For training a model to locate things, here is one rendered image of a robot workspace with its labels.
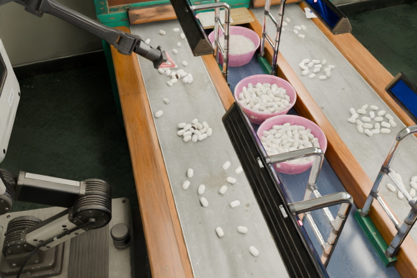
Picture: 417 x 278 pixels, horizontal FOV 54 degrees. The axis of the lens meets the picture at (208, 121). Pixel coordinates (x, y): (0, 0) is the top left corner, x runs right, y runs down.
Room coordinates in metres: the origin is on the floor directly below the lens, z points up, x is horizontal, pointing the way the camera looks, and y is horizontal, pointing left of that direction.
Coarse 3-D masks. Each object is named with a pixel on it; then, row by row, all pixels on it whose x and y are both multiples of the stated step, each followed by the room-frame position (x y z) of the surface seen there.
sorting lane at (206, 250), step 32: (192, 64) 1.62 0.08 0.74; (160, 96) 1.38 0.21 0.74; (192, 96) 1.38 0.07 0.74; (160, 128) 1.18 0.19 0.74; (224, 128) 1.18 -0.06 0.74; (192, 160) 1.01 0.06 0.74; (224, 160) 1.01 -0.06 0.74; (192, 192) 0.86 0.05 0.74; (192, 224) 0.73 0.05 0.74; (224, 224) 0.73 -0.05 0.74; (256, 224) 0.73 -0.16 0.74; (192, 256) 0.62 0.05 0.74; (224, 256) 0.62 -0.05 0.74; (256, 256) 0.62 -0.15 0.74
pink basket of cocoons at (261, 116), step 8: (248, 80) 1.47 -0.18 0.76; (256, 80) 1.48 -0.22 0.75; (272, 80) 1.48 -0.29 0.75; (280, 80) 1.46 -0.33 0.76; (240, 88) 1.43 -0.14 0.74; (288, 88) 1.42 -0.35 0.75; (296, 96) 1.34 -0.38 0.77; (240, 104) 1.29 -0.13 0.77; (248, 112) 1.27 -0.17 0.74; (256, 112) 1.24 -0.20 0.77; (280, 112) 1.24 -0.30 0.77; (256, 120) 1.26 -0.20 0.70; (264, 120) 1.25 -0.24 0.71
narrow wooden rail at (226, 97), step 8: (200, 56) 1.68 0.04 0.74; (208, 56) 1.64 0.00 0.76; (208, 64) 1.58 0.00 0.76; (216, 64) 1.58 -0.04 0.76; (208, 72) 1.53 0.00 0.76; (216, 72) 1.52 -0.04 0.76; (216, 80) 1.46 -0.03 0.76; (224, 80) 1.46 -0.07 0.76; (216, 88) 1.41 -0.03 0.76; (224, 88) 1.40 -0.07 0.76; (224, 96) 1.35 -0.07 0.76; (232, 96) 1.35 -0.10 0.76; (224, 104) 1.30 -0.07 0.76
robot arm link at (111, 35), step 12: (48, 0) 1.47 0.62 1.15; (36, 12) 1.45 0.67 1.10; (48, 12) 1.45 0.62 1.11; (60, 12) 1.45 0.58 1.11; (72, 12) 1.46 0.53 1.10; (84, 24) 1.44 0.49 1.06; (96, 24) 1.45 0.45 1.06; (108, 36) 1.43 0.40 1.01; (120, 36) 1.45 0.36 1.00; (120, 48) 1.41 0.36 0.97
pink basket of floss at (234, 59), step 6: (234, 30) 1.91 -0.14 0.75; (240, 30) 1.90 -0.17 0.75; (252, 30) 1.87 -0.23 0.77; (210, 36) 1.83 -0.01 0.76; (222, 36) 1.89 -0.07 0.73; (246, 36) 1.88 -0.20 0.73; (252, 36) 1.86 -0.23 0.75; (258, 36) 1.82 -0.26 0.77; (258, 42) 1.78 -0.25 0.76; (234, 54) 1.66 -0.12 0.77; (240, 54) 1.66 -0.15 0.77; (246, 54) 1.68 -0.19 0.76; (252, 54) 1.71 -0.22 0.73; (222, 60) 1.69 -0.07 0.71; (228, 60) 1.68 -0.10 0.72; (234, 60) 1.67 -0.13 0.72; (240, 60) 1.68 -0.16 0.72; (246, 60) 1.70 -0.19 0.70
